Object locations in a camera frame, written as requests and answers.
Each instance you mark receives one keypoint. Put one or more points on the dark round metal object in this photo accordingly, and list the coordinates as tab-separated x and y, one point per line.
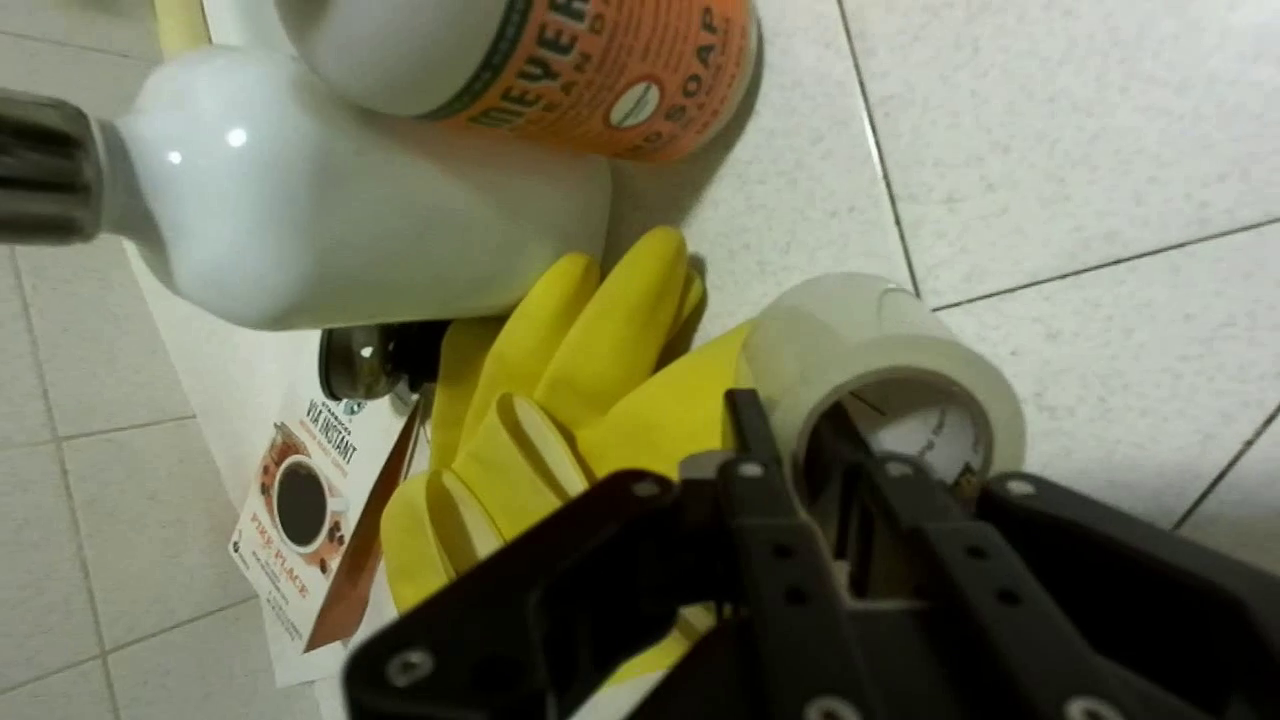
380	361

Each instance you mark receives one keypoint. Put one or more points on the clear packing tape roll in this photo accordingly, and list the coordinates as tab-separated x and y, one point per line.
867	347

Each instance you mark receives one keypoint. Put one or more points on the yellow rubber gloves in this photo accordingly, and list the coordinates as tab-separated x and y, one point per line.
573	361

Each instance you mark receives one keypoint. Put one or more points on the white soap dispenser bottle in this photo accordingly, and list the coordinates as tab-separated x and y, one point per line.
346	201

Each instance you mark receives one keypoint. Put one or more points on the orange label soap bottle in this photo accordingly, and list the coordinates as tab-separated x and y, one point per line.
585	73

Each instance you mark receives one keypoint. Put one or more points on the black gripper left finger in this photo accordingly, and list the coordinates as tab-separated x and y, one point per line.
746	584

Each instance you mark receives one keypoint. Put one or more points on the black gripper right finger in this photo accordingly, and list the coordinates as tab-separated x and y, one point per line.
1065	612

